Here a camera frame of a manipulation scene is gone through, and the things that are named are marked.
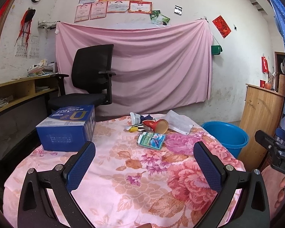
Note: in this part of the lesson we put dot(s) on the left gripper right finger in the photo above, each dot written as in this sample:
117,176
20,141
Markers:
252,207

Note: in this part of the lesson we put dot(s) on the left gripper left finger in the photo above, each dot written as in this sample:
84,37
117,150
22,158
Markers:
35,208

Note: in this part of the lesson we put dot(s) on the green white torn package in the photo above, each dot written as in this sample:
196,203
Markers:
151,140

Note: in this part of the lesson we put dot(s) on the yellow small wrapper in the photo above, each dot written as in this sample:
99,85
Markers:
136,129

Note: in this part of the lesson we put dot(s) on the right hand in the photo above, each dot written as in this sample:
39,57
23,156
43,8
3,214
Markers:
281,194

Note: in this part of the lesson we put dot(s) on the wooden cabinet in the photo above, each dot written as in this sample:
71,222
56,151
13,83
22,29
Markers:
262,111

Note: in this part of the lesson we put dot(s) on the blue plastic basin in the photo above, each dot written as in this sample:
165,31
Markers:
230,136

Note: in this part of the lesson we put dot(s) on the orange fruit on cabinet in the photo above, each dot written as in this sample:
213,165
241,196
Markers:
267,85

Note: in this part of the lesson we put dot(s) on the red cup on cabinet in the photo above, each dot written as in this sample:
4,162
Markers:
262,83

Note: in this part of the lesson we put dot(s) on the blue cardboard box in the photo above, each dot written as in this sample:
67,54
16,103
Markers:
68,128

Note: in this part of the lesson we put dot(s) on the red hanging ornament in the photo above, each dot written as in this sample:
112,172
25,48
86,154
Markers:
264,64

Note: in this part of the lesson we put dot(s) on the floral pink blanket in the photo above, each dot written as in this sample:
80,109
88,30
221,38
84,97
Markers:
128,185

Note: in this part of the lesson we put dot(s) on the white crumpled paper bag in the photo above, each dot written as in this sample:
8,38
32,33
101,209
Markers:
179,123

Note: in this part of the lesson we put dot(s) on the wooden desk shelf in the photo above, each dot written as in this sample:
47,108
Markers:
26,89

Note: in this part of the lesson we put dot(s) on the green hanging basket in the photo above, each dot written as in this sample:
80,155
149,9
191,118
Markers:
216,50

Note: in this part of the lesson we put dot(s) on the red orange paper cup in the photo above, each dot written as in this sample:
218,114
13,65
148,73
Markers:
159,126

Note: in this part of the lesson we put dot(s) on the dark blue snack wrapper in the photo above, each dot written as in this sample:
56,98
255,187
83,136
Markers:
146,117

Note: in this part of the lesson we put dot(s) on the stack of books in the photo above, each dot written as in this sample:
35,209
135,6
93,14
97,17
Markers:
43,67

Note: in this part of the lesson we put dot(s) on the pink hanging sheet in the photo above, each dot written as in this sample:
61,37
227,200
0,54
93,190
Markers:
156,69

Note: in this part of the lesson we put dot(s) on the black office chair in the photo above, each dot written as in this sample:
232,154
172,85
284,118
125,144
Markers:
91,72

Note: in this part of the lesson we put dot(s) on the small black white photo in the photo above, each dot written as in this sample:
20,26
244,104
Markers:
178,10

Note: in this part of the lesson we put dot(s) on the red hanging tassel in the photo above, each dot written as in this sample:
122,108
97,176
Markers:
25,25

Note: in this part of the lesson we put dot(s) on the red paper wall poster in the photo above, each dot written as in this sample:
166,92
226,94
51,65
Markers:
222,26

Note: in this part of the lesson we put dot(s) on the green photo on wall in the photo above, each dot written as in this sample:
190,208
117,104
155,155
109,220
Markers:
158,18

